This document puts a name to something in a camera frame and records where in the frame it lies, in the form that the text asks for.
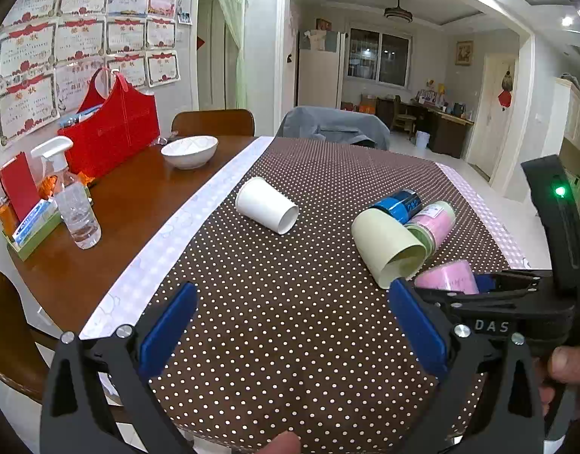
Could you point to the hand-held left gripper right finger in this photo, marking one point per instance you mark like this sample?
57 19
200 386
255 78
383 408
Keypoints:
417 326

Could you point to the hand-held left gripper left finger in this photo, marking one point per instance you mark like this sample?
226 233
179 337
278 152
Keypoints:
169 326

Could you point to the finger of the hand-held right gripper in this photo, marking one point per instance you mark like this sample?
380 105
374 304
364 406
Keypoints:
441 295
517 278

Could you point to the pale green cup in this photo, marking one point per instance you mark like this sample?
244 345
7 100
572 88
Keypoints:
384 241

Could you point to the pink cup with green inside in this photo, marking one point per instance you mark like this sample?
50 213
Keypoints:
434 220

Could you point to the white paper cup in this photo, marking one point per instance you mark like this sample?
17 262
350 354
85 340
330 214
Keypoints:
264 203

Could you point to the person's right hand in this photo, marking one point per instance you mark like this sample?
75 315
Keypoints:
571 364

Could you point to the person's left hand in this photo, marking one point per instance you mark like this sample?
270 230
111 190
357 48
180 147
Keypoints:
278 444

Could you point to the blue can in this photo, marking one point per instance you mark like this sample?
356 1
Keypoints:
396 203

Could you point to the brown polka dot tablecloth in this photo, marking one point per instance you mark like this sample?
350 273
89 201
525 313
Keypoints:
280 302

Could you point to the clear spray bottle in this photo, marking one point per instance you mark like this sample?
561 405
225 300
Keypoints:
79 217

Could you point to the white cabinet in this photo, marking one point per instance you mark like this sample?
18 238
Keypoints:
576 123

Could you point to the white trash bin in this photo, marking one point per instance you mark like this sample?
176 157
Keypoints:
422 139

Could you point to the green tissue tray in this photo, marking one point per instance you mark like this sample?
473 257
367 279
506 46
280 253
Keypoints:
32 246

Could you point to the wooden desk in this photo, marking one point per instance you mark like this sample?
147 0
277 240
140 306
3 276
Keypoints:
448 130

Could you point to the blue white tissue packet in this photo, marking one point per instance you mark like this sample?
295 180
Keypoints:
35 222

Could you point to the white bowl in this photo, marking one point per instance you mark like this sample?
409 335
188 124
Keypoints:
188 151

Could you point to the red door ornament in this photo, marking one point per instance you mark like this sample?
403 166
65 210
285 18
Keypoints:
506 90

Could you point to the wooden desk chair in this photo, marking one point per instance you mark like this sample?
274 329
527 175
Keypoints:
402 116

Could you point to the red tote bag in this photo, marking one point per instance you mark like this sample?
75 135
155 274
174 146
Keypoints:
113 137

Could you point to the orange bottle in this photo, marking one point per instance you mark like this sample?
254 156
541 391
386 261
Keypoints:
5 215

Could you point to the grey covered chair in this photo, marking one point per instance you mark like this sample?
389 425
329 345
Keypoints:
332 123

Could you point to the red box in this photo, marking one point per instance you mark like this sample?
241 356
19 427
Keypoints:
18 184

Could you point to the window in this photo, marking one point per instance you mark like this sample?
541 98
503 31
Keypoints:
377 56

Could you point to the white refrigerator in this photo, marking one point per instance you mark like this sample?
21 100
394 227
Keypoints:
318 75

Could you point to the ceiling fan lamp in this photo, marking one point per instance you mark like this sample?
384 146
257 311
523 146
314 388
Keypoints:
397 12

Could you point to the green curtain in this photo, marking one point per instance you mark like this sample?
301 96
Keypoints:
233 33

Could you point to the framed wall picture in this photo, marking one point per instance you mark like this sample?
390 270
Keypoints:
464 52

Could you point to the wall of award certificates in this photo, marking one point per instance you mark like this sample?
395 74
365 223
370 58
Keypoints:
77 38

